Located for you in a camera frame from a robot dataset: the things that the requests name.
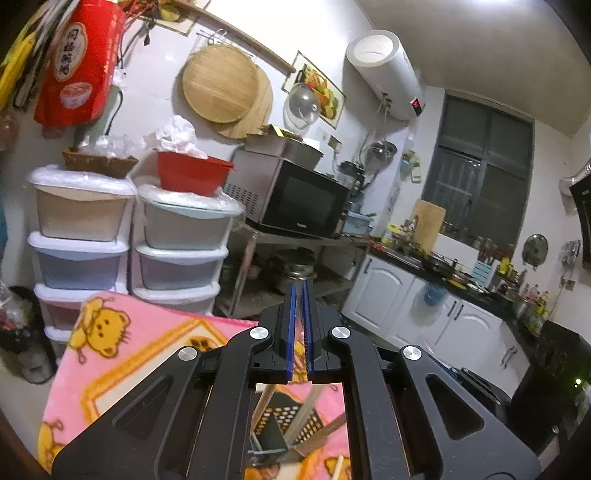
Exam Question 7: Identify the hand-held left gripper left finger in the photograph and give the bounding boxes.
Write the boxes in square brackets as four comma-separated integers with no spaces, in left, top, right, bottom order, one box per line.
[51,284,298,480]

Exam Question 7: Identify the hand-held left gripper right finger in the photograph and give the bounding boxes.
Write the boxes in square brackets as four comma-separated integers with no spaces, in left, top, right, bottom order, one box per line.
[301,279,542,480]

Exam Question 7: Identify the single chopstick pair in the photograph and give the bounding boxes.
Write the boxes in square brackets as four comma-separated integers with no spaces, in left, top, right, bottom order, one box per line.
[285,318,324,446]

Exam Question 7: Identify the bunch of chopsticks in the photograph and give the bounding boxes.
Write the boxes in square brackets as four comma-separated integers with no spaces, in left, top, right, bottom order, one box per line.
[250,383,348,480]

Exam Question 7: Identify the large steel pot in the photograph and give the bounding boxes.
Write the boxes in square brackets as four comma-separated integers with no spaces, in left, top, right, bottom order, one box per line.
[270,249,319,294]

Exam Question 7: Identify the white kitchen cabinets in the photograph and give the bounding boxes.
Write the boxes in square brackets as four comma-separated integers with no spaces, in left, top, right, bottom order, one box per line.
[341,255,532,398]

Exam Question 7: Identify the stainless steel rack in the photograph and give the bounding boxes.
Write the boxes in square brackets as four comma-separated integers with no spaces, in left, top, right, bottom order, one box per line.
[215,219,370,319]

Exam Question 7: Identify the pale blue dish box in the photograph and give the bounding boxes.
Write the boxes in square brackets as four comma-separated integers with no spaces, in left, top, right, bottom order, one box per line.
[344,210,375,234]

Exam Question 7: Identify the black microwave oven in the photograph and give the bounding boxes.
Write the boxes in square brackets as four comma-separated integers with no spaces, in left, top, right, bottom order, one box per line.
[224,150,352,238]

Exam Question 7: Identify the black countertop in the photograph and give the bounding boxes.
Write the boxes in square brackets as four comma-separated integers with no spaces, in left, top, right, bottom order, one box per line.
[367,235,546,342]

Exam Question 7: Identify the black wok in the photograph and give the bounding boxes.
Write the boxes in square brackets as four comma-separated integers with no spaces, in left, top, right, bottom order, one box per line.
[420,254,458,273]

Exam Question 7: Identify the pink printed blanket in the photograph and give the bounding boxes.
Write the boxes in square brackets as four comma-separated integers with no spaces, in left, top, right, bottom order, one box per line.
[38,291,352,480]

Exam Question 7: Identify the white plastic drawer tower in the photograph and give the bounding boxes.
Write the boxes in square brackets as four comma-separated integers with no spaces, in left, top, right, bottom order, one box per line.
[131,185,245,317]
[27,165,138,358]

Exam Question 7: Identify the wooden cutting board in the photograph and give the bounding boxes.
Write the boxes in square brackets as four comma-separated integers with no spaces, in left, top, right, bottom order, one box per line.
[409,198,448,252]

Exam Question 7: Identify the blender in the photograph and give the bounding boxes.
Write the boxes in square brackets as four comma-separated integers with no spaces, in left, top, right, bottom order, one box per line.
[336,159,368,195]

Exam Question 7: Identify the blue knife block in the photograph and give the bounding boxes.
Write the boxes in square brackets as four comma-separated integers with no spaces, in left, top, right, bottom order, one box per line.
[475,258,497,287]

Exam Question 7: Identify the steel tray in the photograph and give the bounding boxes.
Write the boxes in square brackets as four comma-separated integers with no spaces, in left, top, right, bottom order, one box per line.
[244,133,325,171]

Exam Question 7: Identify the red plastic basin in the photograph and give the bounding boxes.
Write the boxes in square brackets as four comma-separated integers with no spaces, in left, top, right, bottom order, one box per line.
[156,150,235,197]

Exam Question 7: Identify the row of spice jars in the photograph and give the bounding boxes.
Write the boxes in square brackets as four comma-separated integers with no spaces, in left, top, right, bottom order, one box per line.
[441,220,515,261]

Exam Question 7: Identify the hanging steel strainer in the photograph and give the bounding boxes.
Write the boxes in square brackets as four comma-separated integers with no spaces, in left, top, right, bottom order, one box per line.
[369,141,398,162]

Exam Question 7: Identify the cardboard box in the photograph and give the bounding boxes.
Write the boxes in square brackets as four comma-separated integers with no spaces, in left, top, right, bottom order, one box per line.
[259,124,303,140]

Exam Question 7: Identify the row of sauce bottles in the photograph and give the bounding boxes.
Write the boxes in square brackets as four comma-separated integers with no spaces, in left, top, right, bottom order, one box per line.
[494,256,557,335]

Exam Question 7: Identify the round wooden board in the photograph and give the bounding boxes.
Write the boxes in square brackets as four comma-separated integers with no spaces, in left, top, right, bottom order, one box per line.
[217,69,274,139]

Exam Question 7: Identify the white plastic bag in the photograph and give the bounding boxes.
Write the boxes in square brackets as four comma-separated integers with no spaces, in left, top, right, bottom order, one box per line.
[143,115,209,160]

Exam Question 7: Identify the glass pot lid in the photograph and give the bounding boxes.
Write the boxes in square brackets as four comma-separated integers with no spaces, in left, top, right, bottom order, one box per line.
[283,83,321,132]

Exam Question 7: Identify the dark window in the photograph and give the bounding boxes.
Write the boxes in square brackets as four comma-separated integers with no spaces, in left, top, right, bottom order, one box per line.
[421,90,536,252]

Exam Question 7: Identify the hanging steel lid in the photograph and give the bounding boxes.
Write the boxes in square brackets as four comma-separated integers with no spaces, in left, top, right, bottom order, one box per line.
[522,233,549,267]

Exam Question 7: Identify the dark box with green light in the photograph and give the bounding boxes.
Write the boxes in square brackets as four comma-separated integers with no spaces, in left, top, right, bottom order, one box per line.
[508,320,591,455]

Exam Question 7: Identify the wicker basket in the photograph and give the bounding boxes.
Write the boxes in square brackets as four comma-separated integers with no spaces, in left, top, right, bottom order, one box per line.
[62,148,139,180]

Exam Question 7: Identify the black trash bin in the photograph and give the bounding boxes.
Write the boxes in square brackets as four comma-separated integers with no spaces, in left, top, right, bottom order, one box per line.
[0,285,58,385]

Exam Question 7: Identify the clear plastic bags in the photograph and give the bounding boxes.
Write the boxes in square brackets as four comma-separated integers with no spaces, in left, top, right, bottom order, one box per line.
[76,134,139,160]

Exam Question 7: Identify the round bamboo board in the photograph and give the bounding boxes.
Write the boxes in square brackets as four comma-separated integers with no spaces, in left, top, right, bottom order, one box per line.
[182,45,259,123]

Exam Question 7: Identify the white water heater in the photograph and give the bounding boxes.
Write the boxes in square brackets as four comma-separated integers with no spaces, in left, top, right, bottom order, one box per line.
[346,29,426,121]

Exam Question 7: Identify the range hood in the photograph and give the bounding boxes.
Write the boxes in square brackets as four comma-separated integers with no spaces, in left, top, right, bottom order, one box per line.
[569,161,591,266]

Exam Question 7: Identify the long wooden rolling pin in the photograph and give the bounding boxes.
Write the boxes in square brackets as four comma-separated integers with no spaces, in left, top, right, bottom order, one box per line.
[185,7,296,73]

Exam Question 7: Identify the red tote bag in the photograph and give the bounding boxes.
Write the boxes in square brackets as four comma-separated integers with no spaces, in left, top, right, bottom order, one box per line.
[33,0,127,127]

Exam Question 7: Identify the round brown scoop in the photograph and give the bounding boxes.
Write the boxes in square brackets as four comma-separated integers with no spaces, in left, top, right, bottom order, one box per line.
[0,111,20,153]

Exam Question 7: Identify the hanging dark cloth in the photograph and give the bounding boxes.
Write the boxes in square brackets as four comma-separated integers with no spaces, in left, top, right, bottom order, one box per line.
[14,0,77,109]

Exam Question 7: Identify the yellow green hanging cloths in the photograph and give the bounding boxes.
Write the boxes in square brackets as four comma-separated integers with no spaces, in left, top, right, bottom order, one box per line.
[0,25,35,112]

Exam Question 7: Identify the water heater hose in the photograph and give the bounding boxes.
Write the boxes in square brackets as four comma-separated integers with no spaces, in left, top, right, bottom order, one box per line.
[375,95,392,139]

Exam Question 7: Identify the fruit wall poster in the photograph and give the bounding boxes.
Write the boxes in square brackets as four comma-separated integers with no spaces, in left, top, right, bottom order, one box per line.
[139,0,212,37]
[283,51,346,129]

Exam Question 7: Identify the silver vent duct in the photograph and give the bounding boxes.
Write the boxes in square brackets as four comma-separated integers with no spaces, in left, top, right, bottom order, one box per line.
[558,159,591,215]

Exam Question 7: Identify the black power cord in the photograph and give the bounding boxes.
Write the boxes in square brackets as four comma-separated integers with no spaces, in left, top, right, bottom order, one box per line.
[117,0,155,47]

